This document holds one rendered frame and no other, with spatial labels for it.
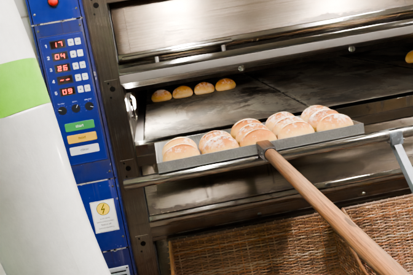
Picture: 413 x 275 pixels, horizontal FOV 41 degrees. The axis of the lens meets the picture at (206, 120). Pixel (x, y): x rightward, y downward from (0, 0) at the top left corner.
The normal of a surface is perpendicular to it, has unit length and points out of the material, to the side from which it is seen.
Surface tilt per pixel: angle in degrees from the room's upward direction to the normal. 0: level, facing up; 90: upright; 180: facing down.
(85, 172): 90
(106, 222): 90
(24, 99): 81
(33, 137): 83
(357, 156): 70
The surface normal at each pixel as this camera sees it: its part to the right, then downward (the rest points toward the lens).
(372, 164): 0.04, -0.17
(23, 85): 0.83, -0.19
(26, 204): 0.37, 0.04
